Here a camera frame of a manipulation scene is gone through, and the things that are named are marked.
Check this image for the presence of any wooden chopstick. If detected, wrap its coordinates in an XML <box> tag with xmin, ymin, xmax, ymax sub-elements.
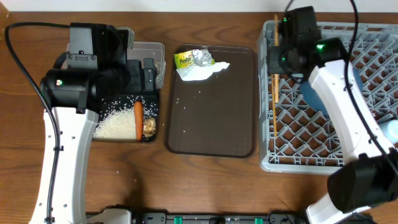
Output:
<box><xmin>271</xmin><ymin>74</ymin><xmax>277</xmax><ymax>139</ymax></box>
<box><xmin>274</xmin><ymin>14</ymin><xmax>279</xmax><ymax>103</ymax></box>

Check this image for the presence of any orange carrot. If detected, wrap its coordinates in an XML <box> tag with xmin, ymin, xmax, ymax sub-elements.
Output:
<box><xmin>134</xmin><ymin>101</ymin><xmax>144</xmax><ymax>141</ymax></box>

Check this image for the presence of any large blue plate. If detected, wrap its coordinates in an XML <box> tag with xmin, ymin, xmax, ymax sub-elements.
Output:
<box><xmin>300</xmin><ymin>68</ymin><xmax>363</xmax><ymax>116</ymax></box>

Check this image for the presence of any yellow-green snack wrapper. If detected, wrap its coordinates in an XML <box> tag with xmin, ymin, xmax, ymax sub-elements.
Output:
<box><xmin>174</xmin><ymin>50</ymin><xmax>195</xmax><ymax>68</ymax></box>

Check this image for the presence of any pile of white rice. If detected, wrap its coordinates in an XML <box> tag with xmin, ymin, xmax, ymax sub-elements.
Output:
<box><xmin>93</xmin><ymin>96</ymin><xmax>158</xmax><ymax>141</ymax></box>

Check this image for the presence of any brown morel mushroom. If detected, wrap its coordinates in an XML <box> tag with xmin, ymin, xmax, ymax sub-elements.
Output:
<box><xmin>142</xmin><ymin>118</ymin><xmax>156</xmax><ymax>138</ymax></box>

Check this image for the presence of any white paper napkin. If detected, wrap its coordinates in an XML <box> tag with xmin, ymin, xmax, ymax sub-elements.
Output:
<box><xmin>176</xmin><ymin>62</ymin><xmax>230</xmax><ymax>82</ymax></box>

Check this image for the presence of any aluminium foil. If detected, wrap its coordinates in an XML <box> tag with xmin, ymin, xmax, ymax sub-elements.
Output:
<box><xmin>192</xmin><ymin>49</ymin><xmax>215</xmax><ymax>67</ymax></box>

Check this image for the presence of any white blue cup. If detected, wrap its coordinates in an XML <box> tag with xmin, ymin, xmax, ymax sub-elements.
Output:
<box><xmin>379</xmin><ymin>119</ymin><xmax>398</xmax><ymax>144</ymax></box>

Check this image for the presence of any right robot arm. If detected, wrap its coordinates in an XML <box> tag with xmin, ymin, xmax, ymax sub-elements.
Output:
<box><xmin>267</xmin><ymin>6</ymin><xmax>397</xmax><ymax>223</ymax></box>

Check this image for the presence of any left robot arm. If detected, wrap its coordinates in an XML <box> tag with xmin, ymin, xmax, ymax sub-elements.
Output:
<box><xmin>31</xmin><ymin>23</ymin><xmax>165</xmax><ymax>223</ymax></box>

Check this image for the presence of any grey dishwasher rack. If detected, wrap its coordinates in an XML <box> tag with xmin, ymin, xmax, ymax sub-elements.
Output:
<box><xmin>257</xmin><ymin>20</ymin><xmax>397</xmax><ymax>175</ymax></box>

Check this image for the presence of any black plastic tray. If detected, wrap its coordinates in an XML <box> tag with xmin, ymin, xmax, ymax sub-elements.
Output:
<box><xmin>91</xmin><ymin>93</ymin><xmax>160</xmax><ymax>143</ymax></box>

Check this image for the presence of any clear plastic bin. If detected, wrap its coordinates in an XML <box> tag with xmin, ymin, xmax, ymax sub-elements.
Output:
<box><xmin>61</xmin><ymin>39</ymin><xmax>165</xmax><ymax>95</ymax></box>

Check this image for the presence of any brown serving tray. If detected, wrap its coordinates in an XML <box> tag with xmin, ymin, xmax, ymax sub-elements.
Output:
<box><xmin>164</xmin><ymin>45</ymin><xmax>258</xmax><ymax>159</ymax></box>

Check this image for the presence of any right black cable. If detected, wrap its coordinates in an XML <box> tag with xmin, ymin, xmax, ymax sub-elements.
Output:
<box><xmin>282</xmin><ymin>0</ymin><xmax>398</xmax><ymax>175</ymax></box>

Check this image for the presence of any black cable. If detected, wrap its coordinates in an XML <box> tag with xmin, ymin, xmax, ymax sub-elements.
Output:
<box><xmin>4</xmin><ymin>22</ymin><xmax>71</xmax><ymax>224</ymax></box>
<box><xmin>282</xmin><ymin>0</ymin><xmax>398</xmax><ymax>175</ymax></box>

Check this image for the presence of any left black cable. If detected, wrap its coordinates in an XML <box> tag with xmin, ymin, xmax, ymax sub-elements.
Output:
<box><xmin>4</xmin><ymin>22</ymin><xmax>71</xmax><ymax>224</ymax></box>

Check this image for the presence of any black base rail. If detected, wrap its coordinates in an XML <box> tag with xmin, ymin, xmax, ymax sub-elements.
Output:
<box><xmin>86</xmin><ymin>205</ymin><xmax>308</xmax><ymax>224</ymax></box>

